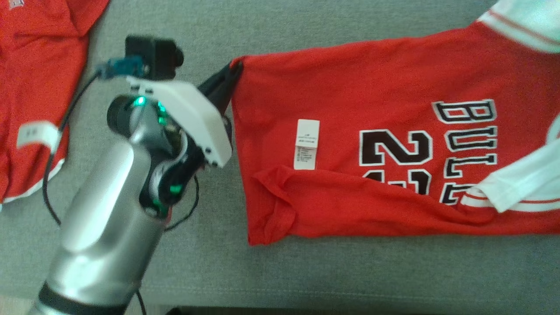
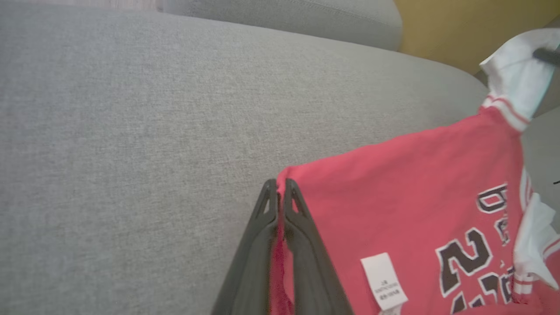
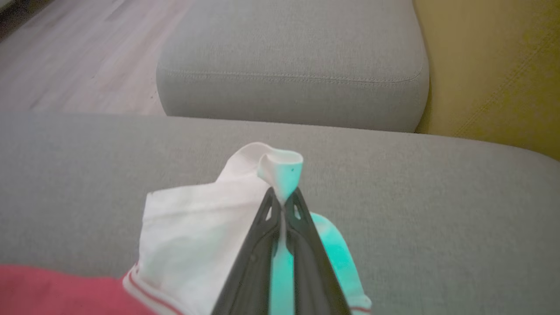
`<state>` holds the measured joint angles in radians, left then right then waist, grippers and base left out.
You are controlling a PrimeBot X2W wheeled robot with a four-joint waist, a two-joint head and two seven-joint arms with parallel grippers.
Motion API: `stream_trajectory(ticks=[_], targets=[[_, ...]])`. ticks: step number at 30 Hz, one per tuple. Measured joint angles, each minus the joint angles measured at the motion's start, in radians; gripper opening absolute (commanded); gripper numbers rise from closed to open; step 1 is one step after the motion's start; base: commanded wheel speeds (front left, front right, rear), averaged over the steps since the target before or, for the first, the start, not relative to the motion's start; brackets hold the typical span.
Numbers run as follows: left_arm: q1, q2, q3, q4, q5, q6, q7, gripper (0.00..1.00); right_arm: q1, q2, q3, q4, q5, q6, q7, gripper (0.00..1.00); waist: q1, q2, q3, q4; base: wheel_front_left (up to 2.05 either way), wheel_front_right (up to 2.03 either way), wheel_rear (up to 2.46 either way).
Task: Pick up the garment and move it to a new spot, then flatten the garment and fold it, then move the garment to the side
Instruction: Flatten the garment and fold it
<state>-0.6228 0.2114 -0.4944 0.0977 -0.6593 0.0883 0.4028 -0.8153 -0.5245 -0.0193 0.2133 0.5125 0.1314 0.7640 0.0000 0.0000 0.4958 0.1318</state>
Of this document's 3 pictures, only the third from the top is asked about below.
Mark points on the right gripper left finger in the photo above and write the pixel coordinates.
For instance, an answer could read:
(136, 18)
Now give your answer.
(253, 271)

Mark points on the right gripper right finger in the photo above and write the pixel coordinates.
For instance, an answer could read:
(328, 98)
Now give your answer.
(313, 271)

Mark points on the yellow fabric cushion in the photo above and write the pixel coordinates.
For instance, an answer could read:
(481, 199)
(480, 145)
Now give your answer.
(494, 65)

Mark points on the red and white sports garment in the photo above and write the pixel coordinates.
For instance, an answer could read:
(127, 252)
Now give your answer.
(192, 236)

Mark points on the grey fabric sofa seat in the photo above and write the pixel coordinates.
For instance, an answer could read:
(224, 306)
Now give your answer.
(437, 218)

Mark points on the grey sofa cushion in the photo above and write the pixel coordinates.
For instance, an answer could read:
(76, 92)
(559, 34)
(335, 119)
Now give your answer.
(297, 57)

